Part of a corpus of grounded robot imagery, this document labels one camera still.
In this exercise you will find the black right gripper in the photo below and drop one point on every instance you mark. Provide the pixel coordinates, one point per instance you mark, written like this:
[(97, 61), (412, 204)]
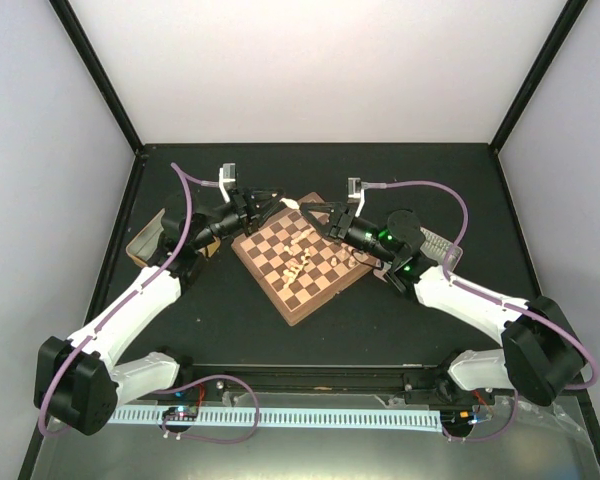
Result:
[(327, 231)]

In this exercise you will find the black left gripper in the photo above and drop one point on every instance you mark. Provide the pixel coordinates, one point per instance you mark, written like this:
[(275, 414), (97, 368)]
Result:
[(259, 218)]

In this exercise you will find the light wooden rook piece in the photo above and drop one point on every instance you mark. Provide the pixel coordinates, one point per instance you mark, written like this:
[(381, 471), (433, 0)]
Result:
[(290, 203)]

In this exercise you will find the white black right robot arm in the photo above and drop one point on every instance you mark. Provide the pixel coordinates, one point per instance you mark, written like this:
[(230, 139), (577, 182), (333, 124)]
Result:
[(532, 356)]

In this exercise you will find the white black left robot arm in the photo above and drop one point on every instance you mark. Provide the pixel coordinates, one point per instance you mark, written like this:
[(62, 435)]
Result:
[(80, 380)]

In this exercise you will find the wooden chess board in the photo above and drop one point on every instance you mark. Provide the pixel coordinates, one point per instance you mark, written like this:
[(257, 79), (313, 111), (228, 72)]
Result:
[(262, 253)]

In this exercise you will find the left controller circuit board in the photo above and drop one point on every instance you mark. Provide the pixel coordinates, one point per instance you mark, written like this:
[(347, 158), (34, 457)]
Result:
[(180, 413)]

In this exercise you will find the controller circuit board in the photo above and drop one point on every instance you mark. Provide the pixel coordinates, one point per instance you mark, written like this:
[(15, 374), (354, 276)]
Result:
[(464, 417), (180, 413)]

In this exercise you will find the right controller circuit board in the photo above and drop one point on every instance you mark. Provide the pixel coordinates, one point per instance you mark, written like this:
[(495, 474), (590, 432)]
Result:
[(464, 417)]

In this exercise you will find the light wooden king piece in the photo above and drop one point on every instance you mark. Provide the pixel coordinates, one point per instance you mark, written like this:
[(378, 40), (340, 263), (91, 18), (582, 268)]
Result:
[(299, 244)]

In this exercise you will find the light wooden knight piece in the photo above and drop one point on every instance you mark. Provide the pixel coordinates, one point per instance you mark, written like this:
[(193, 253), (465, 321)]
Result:
[(291, 275)]

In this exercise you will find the pink patterned plastic basket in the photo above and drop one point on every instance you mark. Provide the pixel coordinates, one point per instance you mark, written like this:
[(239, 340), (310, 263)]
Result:
[(438, 248)]

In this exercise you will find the yellow bear tin box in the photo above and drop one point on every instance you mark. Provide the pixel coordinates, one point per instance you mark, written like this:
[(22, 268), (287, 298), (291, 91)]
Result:
[(145, 245)]

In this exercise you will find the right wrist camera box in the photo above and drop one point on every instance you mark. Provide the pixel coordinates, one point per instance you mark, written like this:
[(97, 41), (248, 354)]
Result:
[(355, 195)]

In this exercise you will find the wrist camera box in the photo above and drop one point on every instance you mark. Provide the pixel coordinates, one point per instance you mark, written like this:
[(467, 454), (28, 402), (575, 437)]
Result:
[(227, 180), (355, 195)]

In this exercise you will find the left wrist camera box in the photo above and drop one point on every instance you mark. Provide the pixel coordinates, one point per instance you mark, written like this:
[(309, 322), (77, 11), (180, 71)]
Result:
[(227, 180)]

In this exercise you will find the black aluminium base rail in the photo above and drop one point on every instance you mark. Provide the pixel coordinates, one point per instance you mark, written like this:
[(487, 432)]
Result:
[(425, 384)]

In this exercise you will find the white slotted cable duct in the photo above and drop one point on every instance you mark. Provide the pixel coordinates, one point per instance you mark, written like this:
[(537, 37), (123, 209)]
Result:
[(245, 417)]

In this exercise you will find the black frame post right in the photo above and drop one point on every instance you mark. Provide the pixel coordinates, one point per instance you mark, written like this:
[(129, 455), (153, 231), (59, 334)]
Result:
[(549, 50)]

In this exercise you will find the black frame post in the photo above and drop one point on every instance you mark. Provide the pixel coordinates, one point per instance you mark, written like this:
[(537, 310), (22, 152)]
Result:
[(549, 50), (71, 24)]

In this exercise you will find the black frame post left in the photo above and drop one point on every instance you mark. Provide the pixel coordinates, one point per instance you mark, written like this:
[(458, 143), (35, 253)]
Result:
[(71, 24)]

